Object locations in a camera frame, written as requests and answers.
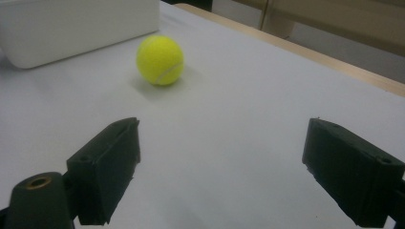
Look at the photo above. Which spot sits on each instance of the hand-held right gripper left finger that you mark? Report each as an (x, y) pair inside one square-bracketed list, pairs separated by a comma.
[(105, 165)]

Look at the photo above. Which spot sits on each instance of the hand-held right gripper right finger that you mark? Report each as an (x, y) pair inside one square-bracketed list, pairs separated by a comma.
[(350, 171)]

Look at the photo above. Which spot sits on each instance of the yellow tennis ball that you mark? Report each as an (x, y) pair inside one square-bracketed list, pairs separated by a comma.
[(160, 60)]

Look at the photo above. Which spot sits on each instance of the white plastic bin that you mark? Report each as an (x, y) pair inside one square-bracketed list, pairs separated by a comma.
[(73, 28)]

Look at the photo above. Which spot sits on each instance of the wooden table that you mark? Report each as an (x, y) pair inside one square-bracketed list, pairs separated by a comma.
[(318, 58)]

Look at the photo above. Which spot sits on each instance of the white board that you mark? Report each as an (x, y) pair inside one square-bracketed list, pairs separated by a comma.
[(223, 127)]

